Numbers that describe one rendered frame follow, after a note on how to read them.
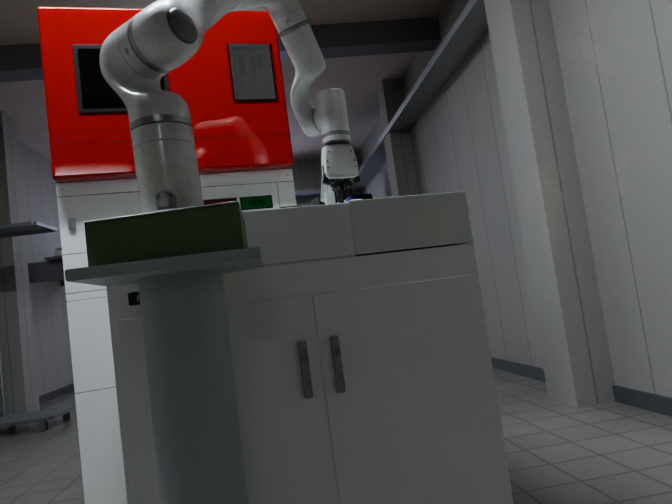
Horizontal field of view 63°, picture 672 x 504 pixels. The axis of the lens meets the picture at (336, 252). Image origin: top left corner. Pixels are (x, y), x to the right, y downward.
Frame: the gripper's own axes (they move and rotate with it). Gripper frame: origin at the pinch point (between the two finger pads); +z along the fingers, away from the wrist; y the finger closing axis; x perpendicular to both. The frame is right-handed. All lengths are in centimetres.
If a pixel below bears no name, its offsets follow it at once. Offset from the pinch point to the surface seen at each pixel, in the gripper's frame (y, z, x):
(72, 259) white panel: 81, 5, -49
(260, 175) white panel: 15, -20, -49
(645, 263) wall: -156, 30, -51
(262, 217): 26.5, 6.7, 13.9
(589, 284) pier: -158, 37, -90
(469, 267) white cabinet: -29.4, 25.0, 14.0
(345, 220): 4.8, 9.1, 13.9
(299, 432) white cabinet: 23, 60, 14
